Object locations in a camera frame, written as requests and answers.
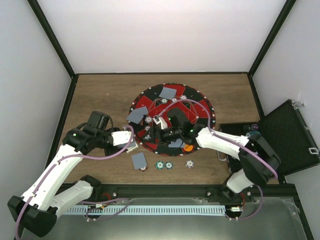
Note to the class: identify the round red black poker mat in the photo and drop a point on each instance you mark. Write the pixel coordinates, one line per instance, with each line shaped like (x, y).
(196, 107)

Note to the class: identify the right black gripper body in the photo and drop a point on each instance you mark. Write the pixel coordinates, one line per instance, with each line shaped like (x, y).
(168, 136)

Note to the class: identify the light blue slotted cable duct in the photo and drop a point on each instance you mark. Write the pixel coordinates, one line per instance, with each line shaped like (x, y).
(151, 210)

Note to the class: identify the orange round blind button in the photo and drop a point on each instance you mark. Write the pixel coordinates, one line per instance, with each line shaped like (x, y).
(188, 148)

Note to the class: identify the black aluminium frame rail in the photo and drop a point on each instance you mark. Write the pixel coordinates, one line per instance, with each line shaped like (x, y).
(182, 190)

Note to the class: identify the purple white poker chip stack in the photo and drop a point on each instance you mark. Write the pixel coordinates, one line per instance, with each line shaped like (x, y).
(189, 164)

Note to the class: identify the blue card seat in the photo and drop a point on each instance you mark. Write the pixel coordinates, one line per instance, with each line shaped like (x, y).
(135, 117)
(165, 93)

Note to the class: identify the teal poker chip stack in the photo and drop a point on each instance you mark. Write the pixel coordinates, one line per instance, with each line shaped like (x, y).
(160, 165)

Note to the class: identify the black poker set case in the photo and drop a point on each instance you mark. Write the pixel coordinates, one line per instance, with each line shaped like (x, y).
(287, 133)

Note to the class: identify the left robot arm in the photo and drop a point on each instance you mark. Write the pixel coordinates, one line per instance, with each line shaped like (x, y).
(39, 207)

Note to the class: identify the blue playing card deck box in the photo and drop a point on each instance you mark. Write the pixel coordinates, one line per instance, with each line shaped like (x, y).
(132, 147)

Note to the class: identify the teal chip row in case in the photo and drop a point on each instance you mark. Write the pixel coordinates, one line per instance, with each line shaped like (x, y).
(252, 133)

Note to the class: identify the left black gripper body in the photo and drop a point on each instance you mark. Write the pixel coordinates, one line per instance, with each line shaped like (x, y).
(109, 152)

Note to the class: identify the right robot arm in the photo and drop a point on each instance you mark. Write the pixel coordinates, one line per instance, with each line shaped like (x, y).
(259, 162)

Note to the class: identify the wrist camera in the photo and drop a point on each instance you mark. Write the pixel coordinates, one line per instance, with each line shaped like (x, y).
(121, 137)
(179, 120)

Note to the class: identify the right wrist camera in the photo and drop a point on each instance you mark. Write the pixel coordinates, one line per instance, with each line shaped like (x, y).
(179, 120)

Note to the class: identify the brown poker chip stack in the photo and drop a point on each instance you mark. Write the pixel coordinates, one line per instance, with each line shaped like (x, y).
(143, 169)

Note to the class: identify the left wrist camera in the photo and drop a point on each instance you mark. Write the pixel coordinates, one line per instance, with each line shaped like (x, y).
(121, 137)

